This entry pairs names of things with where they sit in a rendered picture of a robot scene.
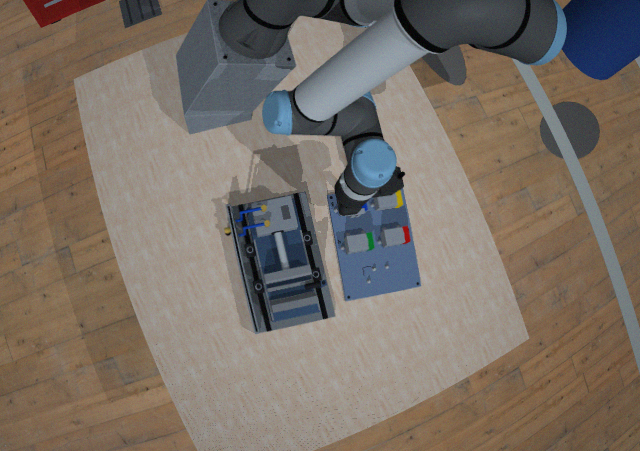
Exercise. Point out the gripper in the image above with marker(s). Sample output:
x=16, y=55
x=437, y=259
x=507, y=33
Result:
x=350, y=203

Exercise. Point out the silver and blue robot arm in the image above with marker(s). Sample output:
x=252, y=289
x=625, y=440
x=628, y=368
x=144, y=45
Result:
x=530, y=31

